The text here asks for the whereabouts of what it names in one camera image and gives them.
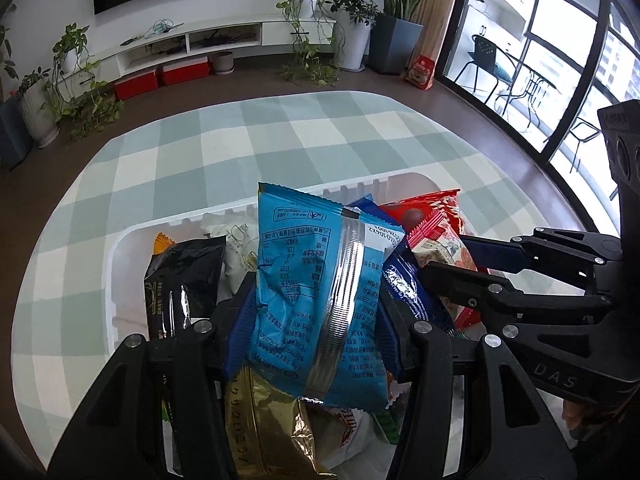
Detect tall plant in blue pot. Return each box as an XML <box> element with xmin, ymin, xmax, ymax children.
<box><xmin>0</xmin><ymin>25</ymin><xmax>34</xmax><ymax>171</ymax></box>

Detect small grey pot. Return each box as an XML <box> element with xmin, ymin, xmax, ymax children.
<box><xmin>210</xmin><ymin>51</ymin><xmax>235</xmax><ymax>76</ymax></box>

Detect light blue snack packet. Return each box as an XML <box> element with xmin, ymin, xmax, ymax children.
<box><xmin>248</xmin><ymin>182</ymin><xmax>407</xmax><ymax>411</ymax></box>

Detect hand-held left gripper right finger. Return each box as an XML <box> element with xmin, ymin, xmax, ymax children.
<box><xmin>377</xmin><ymin>290</ymin><xmax>581</xmax><ymax>480</ymax></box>

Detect white plastic tray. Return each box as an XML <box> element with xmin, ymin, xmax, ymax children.
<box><xmin>106</xmin><ymin>172</ymin><xmax>493</xmax><ymax>480</ymax></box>

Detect small trailing pothos plant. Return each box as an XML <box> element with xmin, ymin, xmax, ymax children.
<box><xmin>276</xmin><ymin>0</ymin><xmax>341</xmax><ymax>86</ymax></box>

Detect red storage box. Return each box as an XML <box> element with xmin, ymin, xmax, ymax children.
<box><xmin>114</xmin><ymin>69</ymin><xmax>160</xmax><ymax>101</ymax></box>
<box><xmin>159</xmin><ymin>57</ymin><xmax>210</xmax><ymax>86</ymax></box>

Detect green nut snack packet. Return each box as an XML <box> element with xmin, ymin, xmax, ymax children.
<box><xmin>370</xmin><ymin>400</ymin><xmax>403</xmax><ymax>446</ymax></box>

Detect black wire balcony chair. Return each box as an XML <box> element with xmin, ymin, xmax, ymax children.
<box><xmin>542</xmin><ymin>117</ymin><xmax>604</xmax><ymax>176</ymax></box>

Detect plant in white ribbed pot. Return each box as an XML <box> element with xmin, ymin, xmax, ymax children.
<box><xmin>17</xmin><ymin>67</ymin><xmax>61</xmax><ymax>149</ymax></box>

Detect green white checked tablecloth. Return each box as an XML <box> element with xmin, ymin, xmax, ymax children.
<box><xmin>14</xmin><ymin>91</ymin><xmax>618</xmax><ymax>406</ymax></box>

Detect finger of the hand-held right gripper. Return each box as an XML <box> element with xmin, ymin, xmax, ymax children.
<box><xmin>417</xmin><ymin>259</ymin><xmax>612</xmax><ymax>335</ymax></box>
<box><xmin>459</xmin><ymin>226</ymin><xmax>624</xmax><ymax>282</ymax></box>

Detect dark blue snack packet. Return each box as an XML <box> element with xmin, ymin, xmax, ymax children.
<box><xmin>346</xmin><ymin>194</ymin><xmax>457</xmax><ymax>343</ymax></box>

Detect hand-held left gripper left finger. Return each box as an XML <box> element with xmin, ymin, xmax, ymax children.
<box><xmin>45</xmin><ymin>272</ymin><xmax>256</xmax><ymax>480</ymax></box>

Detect red bag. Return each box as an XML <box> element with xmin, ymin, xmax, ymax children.
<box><xmin>405</xmin><ymin>55</ymin><xmax>437</xmax><ymax>91</ymax></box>

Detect orange snack packet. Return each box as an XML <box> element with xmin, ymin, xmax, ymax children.
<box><xmin>151</xmin><ymin>231</ymin><xmax>177</xmax><ymax>258</ymax></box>

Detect white grey snack pouch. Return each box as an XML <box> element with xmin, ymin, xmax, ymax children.
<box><xmin>201</xmin><ymin>211</ymin><xmax>400</xmax><ymax>480</ymax></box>

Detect tangled light cables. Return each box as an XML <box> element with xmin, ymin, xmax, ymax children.
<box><xmin>145</xmin><ymin>18</ymin><xmax>184</xmax><ymax>36</ymax></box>

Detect black set-top device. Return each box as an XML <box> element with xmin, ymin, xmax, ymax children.
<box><xmin>192</xmin><ymin>32</ymin><xmax>251</xmax><ymax>49</ymax></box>

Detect black balcony chair teal cushion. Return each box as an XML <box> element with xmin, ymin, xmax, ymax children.
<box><xmin>452</xmin><ymin>35</ymin><xmax>516</xmax><ymax>106</ymax></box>

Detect black framed glass door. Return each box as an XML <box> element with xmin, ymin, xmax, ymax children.
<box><xmin>435</xmin><ymin>0</ymin><xmax>640</xmax><ymax>196</ymax></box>

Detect small red white snack packet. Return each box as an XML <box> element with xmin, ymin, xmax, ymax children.
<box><xmin>406</xmin><ymin>209</ymin><xmax>482</xmax><ymax>330</ymax></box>

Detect black balcony table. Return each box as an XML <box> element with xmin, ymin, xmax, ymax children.
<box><xmin>495</xmin><ymin>67</ymin><xmax>559</xmax><ymax>134</ymax></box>

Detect long black snack packet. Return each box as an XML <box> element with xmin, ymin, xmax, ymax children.
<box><xmin>144</xmin><ymin>233</ymin><xmax>228</xmax><ymax>345</ymax></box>

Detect bushy plant in white pot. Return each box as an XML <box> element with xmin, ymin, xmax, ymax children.
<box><xmin>325</xmin><ymin>0</ymin><xmax>379</xmax><ymax>72</ymax></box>

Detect long trailing pothos plant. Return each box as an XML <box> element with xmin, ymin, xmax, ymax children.
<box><xmin>42</xmin><ymin>22</ymin><xmax>126</xmax><ymax>142</ymax></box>

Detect large leaf plant grey pot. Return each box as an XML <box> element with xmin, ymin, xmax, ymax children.
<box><xmin>357</xmin><ymin>0</ymin><xmax>481</xmax><ymax>72</ymax></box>

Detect person's right hand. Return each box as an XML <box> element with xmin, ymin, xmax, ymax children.
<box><xmin>564</xmin><ymin>396</ymin><xmax>633</xmax><ymax>441</ymax></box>

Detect white television cabinet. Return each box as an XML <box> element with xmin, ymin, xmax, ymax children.
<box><xmin>55</xmin><ymin>20</ymin><xmax>336</xmax><ymax>91</ymax></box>

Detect beige curtain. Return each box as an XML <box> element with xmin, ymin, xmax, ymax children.
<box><xmin>415</xmin><ymin>0</ymin><xmax>462</xmax><ymax>81</ymax></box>

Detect gold snack packet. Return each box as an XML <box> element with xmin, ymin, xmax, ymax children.
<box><xmin>222</xmin><ymin>364</ymin><xmax>337</xmax><ymax>480</ymax></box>

